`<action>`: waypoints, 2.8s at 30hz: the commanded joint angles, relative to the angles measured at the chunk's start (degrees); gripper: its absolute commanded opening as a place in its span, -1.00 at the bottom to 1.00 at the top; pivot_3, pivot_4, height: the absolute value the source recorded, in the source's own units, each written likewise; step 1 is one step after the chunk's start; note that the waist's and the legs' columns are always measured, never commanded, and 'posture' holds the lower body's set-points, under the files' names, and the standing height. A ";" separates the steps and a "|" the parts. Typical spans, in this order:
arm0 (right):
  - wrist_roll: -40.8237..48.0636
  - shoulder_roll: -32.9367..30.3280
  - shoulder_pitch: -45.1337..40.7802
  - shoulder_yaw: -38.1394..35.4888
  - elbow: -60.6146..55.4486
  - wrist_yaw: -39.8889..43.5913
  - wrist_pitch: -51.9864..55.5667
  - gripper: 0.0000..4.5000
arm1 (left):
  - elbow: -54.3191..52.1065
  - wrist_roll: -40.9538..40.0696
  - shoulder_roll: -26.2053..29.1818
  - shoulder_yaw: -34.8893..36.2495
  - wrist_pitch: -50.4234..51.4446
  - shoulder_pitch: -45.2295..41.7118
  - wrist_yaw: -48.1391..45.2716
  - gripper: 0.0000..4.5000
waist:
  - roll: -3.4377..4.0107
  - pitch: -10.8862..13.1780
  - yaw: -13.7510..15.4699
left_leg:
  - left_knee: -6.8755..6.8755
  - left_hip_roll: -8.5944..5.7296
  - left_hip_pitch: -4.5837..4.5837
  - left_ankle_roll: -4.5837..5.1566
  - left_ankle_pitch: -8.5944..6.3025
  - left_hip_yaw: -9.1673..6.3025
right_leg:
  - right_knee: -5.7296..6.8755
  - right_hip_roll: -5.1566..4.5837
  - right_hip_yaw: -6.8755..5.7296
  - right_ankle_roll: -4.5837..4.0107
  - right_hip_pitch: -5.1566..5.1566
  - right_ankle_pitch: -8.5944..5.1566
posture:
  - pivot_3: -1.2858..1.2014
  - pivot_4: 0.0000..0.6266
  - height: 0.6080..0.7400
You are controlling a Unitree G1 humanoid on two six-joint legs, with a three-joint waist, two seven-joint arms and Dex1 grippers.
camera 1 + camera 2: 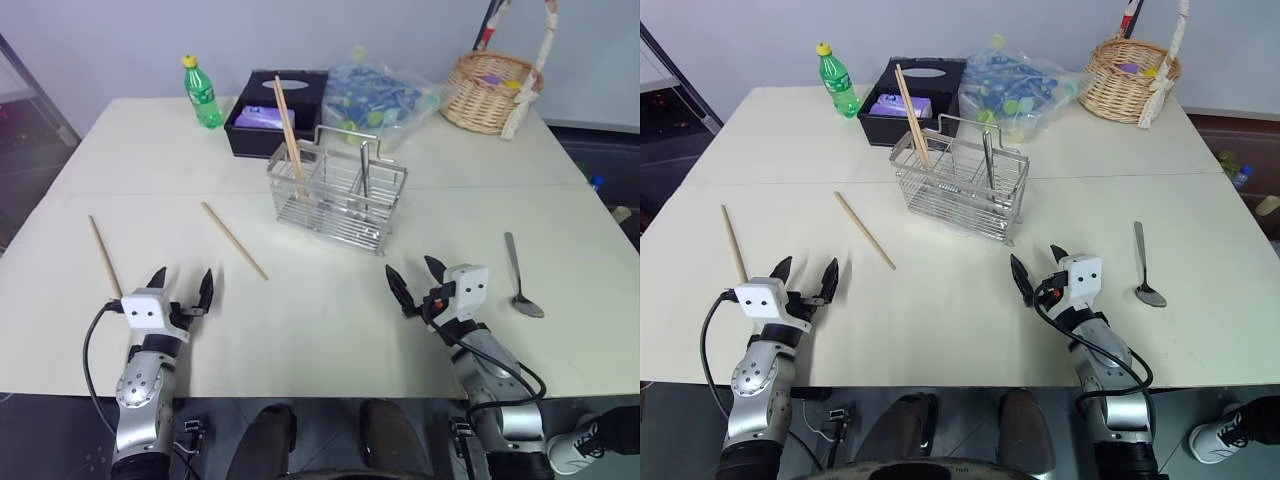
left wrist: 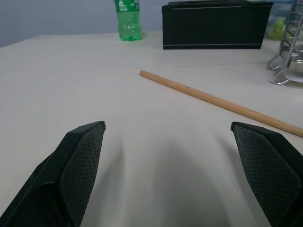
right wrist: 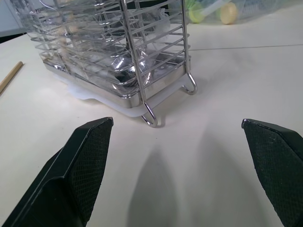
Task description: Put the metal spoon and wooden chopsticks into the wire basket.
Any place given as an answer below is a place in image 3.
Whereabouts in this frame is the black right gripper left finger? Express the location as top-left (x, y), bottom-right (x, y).
top-left (0, 116), bottom-right (114, 227)

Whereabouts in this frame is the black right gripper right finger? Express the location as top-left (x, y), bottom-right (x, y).
top-left (241, 119), bottom-right (303, 227)

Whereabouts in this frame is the white plastic base mat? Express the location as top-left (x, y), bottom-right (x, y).
top-left (67, 75), bottom-right (189, 118)

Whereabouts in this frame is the steel drip tray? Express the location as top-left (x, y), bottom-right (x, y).
top-left (44, 53), bottom-right (191, 109)

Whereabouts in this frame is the wooden chopstick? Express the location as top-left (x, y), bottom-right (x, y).
top-left (0, 61), bottom-right (24, 96)

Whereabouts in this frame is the clear bag of toys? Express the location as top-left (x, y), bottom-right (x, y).
top-left (185, 0), bottom-right (303, 25)

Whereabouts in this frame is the pale yellow round toy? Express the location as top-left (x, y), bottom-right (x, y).
top-left (220, 2), bottom-right (238, 25)

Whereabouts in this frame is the green round toy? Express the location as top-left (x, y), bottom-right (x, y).
top-left (188, 2), bottom-right (205, 24)

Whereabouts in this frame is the chrome wire cutlery rack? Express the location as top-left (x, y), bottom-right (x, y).
top-left (20, 0), bottom-right (198, 128)

